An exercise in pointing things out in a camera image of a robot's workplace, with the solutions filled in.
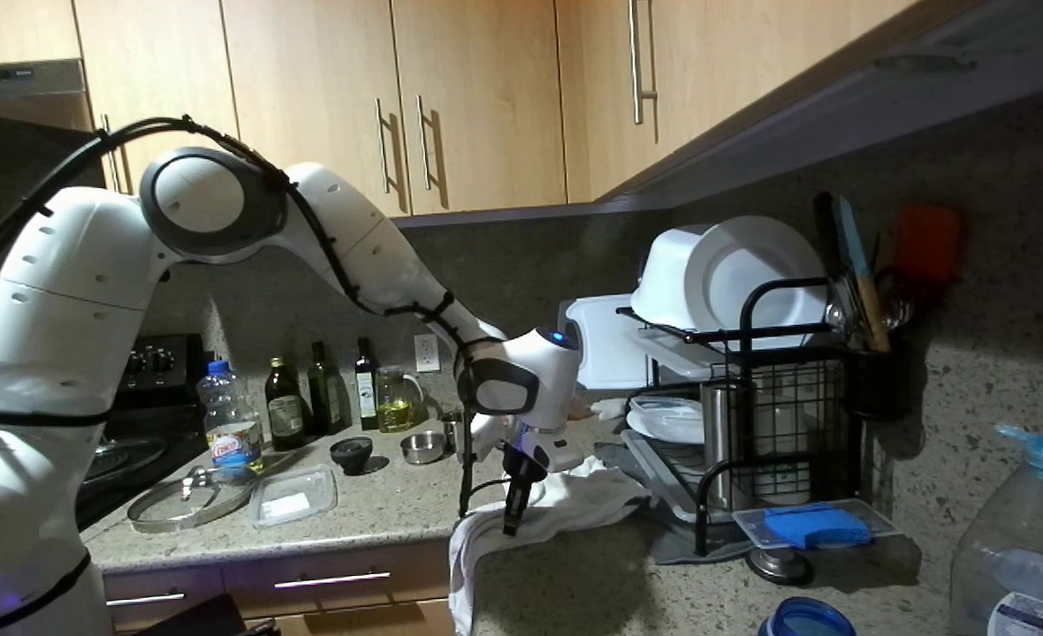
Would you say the blue round lid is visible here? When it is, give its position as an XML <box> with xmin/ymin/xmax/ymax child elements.
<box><xmin>762</xmin><ymin>596</ymin><xmax>855</xmax><ymax>636</ymax></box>

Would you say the white towel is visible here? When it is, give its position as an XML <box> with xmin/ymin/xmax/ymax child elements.
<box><xmin>450</xmin><ymin>457</ymin><xmax>653</xmax><ymax>636</ymax></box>

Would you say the dark glass bottle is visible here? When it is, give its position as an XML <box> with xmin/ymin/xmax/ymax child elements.
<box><xmin>265</xmin><ymin>356</ymin><xmax>307</xmax><ymax>448</ymax></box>

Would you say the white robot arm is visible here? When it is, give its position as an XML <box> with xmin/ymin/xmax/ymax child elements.
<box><xmin>0</xmin><ymin>115</ymin><xmax>579</xmax><ymax>636</ymax></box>

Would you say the olive oil bottle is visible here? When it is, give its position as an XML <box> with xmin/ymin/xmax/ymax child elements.
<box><xmin>353</xmin><ymin>339</ymin><xmax>380</xmax><ymax>431</ymax></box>

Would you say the black stove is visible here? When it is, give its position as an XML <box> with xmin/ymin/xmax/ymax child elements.
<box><xmin>73</xmin><ymin>335</ymin><xmax>206</xmax><ymax>527</ymax></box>

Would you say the round oil jar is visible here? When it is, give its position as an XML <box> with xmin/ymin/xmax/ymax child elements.
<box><xmin>380</xmin><ymin>371</ymin><xmax>429</xmax><ymax>431</ymax></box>

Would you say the white plate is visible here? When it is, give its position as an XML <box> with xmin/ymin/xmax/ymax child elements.
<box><xmin>697</xmin><ymin>216</ymin><xmax>825</xmax><ymax>348</ymax></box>

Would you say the black dish rack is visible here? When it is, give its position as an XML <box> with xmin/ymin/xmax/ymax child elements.
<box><xmin>623</xmin><ymin>276</ymin><xmax>862</xmax><ymax>523</ymax></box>

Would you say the white bowl in rack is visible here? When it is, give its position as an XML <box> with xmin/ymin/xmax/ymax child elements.
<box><xmin>631</xmin><ymin>226</ymin><xmax>719</xmax><ymax>333</ymax></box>

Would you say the teal handled utensil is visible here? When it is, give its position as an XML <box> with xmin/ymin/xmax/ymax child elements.
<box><xmin>833</xmin><ymin>195</ymin><xmax>891</xmax><ymax>353</ymax></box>

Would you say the large clear water jug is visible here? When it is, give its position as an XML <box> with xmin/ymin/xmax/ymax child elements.
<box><xmin>947</xmin><ymin>424</ymin><xmax>1043</xmax><ymax>636</ymax></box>

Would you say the grey drying mat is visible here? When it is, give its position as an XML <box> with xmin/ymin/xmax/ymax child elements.
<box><xmin>613</xmin><ymin>439</ymin><xmax>762</xmax><ymax>570</ymax></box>

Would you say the white plastic jug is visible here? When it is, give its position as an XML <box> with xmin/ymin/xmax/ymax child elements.
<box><xmin>562</xmin><ymin>293</ymin><xmax>646</xmax><ymax>391</ymax></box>

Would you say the green glass bottle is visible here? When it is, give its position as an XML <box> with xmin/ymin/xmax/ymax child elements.
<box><xmin>307</xmin><ymin>343</ymin><xmax>346</xmax><ymax>434</ymax></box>

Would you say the clear plastic lid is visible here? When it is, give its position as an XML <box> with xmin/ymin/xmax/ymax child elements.
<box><xmin>625</xmin><ymin>395</ymin><xmax>704</xmax><ymax>446</ymax></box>

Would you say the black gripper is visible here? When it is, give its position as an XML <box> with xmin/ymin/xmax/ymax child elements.
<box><xmin>501</xmin><ymin>427</ymin><xmax>549</xmax><ymax>535</ymax></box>

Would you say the small black bowl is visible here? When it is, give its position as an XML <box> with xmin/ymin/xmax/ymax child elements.
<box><xmin>329</xmin><ymin>439</ymin><xmax>374</xmax><ymax>478</ymax></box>

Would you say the clear plastic container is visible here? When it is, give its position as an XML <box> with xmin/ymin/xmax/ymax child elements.
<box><xmin>250</xmin><ymin>471</ymin><xmax>336</xmax><ymax>527</ymax></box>

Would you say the glass pot lid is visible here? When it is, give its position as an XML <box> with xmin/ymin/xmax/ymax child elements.
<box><xmin>128</xmin><ymin>471</ymin><xmax>250</xmax><ymax>532</ymax></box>

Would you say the orange spatula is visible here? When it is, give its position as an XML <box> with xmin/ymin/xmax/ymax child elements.
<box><xmin>895</xmin><ymin>205</ymin><xmax>961</xmax><ymax>296</ymax></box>

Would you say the plastic water bottle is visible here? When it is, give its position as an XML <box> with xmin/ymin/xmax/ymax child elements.
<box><xmin>197</xmin><ymin>356</ymin><xmax>263</xmax><ymax>481</ymax></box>

